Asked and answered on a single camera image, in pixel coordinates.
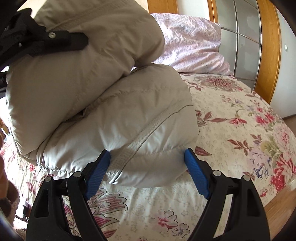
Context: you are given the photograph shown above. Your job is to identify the beige puffer jacket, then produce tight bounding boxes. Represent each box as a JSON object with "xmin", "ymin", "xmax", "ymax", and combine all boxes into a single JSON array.
[{"xmin": 6, "ymin": 1, "xmax": 198, "ymax": 188}]

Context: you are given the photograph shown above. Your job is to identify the wooden headboard with panels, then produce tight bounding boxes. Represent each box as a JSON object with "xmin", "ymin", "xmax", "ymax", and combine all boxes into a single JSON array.
[{"xmin": 147, "ymin": 1, "xmax": 281, "ymax": 103}]

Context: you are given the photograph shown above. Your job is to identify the floral bed sheet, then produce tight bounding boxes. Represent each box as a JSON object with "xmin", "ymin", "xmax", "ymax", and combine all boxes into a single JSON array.
[{"xmin": 0, "ymin": 72, "xmax": 296, "ymax": 241}]

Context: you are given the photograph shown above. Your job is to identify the lilac pillow near headboard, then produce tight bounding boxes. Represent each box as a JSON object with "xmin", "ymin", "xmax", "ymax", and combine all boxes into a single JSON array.
[{"xmin": 152, "ymin": 13, "xmax": 232, "ymax": 75}]

